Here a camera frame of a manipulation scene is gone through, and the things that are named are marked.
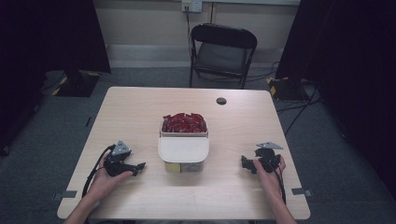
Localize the right hand-held gripper black cable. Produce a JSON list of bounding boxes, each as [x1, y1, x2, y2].
[[270, 161, 288, 205]]

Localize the green-lid white coffee capsule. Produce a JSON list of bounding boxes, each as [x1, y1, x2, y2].
[[164, 161, 182, 174]]

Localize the black folding chair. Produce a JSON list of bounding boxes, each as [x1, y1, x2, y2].
[[189, 22, 259, 90]]

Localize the person's right hand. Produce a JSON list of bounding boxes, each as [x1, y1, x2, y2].
[[252, 155, 287, 201]]

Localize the person's left hand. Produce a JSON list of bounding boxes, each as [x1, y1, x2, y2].
[[89, 151, 134, 201]]

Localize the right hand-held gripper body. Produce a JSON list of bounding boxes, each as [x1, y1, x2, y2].
[[253, 141, 283, 174]]

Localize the black curtain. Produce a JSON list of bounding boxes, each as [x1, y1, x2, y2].
[[0, 0, 112, 157], [275, 0, 396, 200]]

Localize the black floor cables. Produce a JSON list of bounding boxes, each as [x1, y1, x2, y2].
[[274, 87, 325, 138]]

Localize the white box lid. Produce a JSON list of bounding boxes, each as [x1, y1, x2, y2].
[[157, 136, 210, 163]]

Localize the pile of red packets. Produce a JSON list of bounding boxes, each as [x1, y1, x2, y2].
[[161, 112, 208, 134]]

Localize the black stand base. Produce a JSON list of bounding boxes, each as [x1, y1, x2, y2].
[[266, 76, 310, 102], [51, 69, 103, 98]]

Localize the white wall outlet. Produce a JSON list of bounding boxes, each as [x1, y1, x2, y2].
[[181, 0, 204, 14]]

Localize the left hand-held gripper black cable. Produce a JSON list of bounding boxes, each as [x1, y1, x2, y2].
[[80, 144, 117, 199]]

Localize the hand-held gripper black cable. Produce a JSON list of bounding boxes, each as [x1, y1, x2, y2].
[[270, 161, 288, 205], [80, 144, 117, 199]]

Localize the black wall cable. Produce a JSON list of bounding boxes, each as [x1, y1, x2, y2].
[[185, 6, 193, 58]]

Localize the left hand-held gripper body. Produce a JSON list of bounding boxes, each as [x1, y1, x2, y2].
[[104, 140, 138, 177]]

